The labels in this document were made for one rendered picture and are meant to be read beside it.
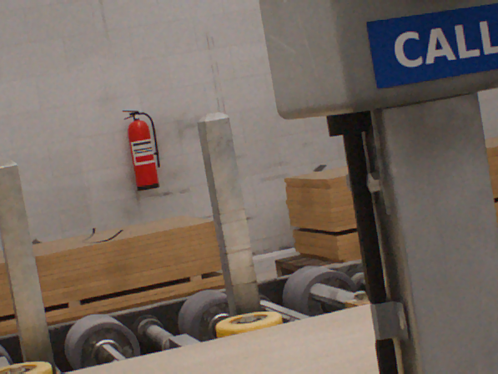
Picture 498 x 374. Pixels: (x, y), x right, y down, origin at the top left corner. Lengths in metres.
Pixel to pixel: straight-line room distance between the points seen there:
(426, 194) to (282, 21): 0.07
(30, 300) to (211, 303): 0.51
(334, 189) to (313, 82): 6.29
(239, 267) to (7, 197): 0.32
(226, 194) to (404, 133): 1.12
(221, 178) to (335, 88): 1.13
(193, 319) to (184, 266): 4.55
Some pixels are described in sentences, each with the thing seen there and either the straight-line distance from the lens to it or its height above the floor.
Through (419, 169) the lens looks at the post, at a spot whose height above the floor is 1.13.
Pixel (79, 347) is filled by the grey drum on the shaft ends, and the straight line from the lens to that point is 1.84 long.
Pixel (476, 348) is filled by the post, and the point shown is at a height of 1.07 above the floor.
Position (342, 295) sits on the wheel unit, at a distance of 1.71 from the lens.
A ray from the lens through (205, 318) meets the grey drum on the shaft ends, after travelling 1.88.
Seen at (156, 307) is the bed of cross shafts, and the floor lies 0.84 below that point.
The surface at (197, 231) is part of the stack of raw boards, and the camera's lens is 6.44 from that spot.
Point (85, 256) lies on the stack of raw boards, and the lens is 6.30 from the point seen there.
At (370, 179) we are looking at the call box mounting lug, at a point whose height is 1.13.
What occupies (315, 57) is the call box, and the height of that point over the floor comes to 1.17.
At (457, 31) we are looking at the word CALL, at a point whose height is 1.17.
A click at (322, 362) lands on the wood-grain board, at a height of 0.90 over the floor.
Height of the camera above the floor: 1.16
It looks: 4 degrees down
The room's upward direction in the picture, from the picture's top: 10 degrees counter-clockwise
